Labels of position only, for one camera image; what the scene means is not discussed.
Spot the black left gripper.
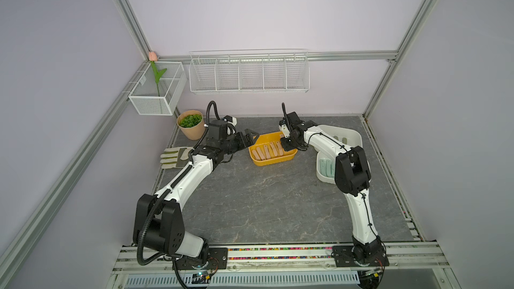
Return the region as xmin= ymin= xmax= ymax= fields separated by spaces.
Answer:
xmin=221 ymin=129 xmax=259 ymax=155

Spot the peach knife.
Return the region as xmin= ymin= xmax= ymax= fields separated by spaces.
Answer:
xmin=269 ymin=143 xmax=278 ymax=157
xmin=263 ymin=145 xmax=271 ymax=159
xmin=252 ymin=149 xmax=260 ymax=161
xmin=256 ymin=147 xmax=266 ymax=161
xmin=276 ymin=140 xmax=285 ymax=156

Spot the mint knife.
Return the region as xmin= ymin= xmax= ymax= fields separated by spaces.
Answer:
xmin=319 ymin=159 xmax=326 ymax=176
xmin=325 ymin=160 xmax=333 ymax=177

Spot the white basin with knives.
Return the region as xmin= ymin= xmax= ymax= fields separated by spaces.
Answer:
xmin=319 ymin=124 xmax=363 ymax=147

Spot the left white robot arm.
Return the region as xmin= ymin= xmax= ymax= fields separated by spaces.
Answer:
xmin=133 ymin=100 xmax=259 ymax=266

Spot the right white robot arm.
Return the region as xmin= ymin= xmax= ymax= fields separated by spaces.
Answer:
xmin=279 ymin=104 xmax=389 ymax=267

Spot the peach plastic plant pot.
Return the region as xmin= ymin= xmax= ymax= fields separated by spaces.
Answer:
xmin=177 ymin=110 xmax=206 ymax=140

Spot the green artificial plant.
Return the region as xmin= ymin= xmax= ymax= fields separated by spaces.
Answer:
xmin=179 ymin=114 xmax=203 ymax=128

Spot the beige green work glove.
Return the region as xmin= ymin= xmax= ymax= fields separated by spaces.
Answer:
xmin=160 ymin=147 xmax=193 ymax=169

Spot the small white mesh basket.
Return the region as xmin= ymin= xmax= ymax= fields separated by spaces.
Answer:
xmin=128 ymin=62 xmax=187 ymax=116

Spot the artificial pink tulip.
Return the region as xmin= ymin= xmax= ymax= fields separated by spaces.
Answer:
xmin=148 ymin=52 xmax=167 ymax=96

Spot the white wire wall shelf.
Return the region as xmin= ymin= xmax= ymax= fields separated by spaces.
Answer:
xmin=189 ymin=49 xmax=311 ymax=94

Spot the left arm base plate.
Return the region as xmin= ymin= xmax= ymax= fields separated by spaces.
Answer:
xmin=175 ymin=247 xmax=228 ymax=270

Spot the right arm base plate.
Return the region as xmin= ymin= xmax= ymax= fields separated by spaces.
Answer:
xmin=331 ymin=244 xmax=390 ymax=267

